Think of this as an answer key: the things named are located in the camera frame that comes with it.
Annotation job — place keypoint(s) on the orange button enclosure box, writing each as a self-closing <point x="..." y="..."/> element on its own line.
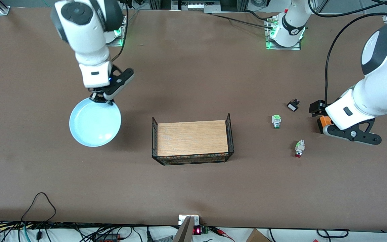
<point x="326" y="120"/>

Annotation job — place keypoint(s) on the red digit display module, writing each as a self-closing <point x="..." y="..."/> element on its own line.
<point x="197" y="231"/>

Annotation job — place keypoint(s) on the red clip test lead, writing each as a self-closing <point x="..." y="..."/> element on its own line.
<point x="217" y="230"/>

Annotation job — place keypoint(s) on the light blue plate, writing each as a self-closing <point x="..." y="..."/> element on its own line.
<point x="94" y="124"/>

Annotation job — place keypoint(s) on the grey flat box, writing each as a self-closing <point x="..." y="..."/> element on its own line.
<point x="163" y="239"/>

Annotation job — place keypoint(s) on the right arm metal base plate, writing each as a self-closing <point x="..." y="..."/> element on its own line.
<point x="118" y="40"/>

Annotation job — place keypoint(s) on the white rectangular push button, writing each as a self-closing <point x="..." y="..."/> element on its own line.
<point x="292" y="107"/>

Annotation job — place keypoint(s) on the green terminal block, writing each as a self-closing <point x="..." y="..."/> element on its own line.
<point x="205" y="230"/>

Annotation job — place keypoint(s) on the grey camera stand pole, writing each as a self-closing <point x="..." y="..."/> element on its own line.
<point x="184" y="233"/>

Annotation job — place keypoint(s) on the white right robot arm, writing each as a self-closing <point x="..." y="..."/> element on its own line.
<point x="86" y="37"/>

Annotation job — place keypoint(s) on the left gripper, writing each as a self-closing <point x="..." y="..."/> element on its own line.
<point x="317" y="107"/>

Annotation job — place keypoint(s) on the black power adapter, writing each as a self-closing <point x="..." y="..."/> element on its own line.
<point x="108" y="238"/>

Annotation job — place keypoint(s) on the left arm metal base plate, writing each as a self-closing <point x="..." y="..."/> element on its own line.
<point x="281" y="48"/>

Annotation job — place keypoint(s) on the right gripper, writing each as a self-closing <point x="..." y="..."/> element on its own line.
<point x="97" y="96"/>

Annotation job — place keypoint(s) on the brown cardboard box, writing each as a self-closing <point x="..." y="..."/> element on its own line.
<point x="257" y="237"/>

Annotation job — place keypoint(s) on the green push button switch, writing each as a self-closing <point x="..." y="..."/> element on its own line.
<point x="276" y="120"/>

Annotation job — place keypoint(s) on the grey equipment rack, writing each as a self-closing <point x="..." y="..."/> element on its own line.
<point x="195" y="6"/>

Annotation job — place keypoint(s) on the wooden basket base board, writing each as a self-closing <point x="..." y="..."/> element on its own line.
<point x="193" y="137"/>

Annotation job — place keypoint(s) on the red push button switch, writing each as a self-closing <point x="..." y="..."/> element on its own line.
<point x="300" y="148"/>

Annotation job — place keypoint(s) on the small metal bracket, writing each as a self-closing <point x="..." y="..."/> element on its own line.
<point x="182" y="219"/>

